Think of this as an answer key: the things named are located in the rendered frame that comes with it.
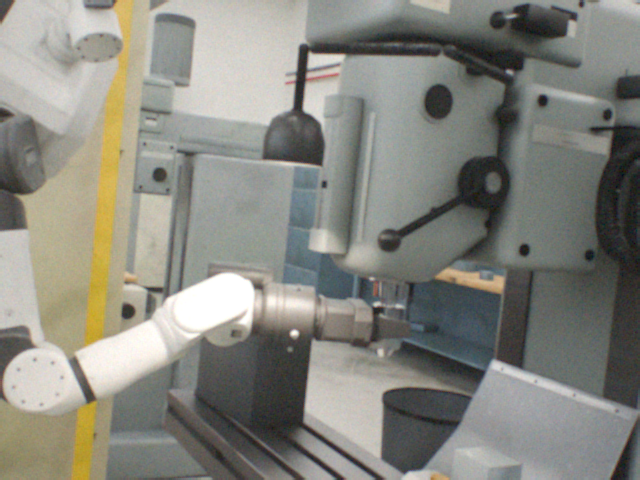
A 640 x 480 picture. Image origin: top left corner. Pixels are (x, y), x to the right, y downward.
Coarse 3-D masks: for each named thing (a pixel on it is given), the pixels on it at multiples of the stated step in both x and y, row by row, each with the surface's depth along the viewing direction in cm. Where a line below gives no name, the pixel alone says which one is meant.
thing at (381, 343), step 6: (372, 312) 105; (378, 312) 105; (396, 318) 104; (402, 318) 106; (372, 342) 105; (378, 342) 105; (384, 342) 104; (390, 342) 104; (396, 342) 105; (378, 348) 105; (384, 348) 104; (390, 348) 104; (396, 348) 105
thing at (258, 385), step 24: (216, 360) 144; (240, 360) 136; (264, 360) 133; (288, 360) 136; (216, 384) 143; (240, 384) 136; (264, 384) 133; (288, 384) 137; (240, 408) 135; (264, 408) 134; (288, 408) 137
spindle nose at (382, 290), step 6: (378, 282) 105; (378, 288) 105; (384, 288) 104; (390, 288) 104; (396, 288) 104; (402, 288) 104; (372, 294) 106; (378, 294) 105; (384, 294) 104; (390, 294) 104; (396, 294) 104; (402, 294) 105
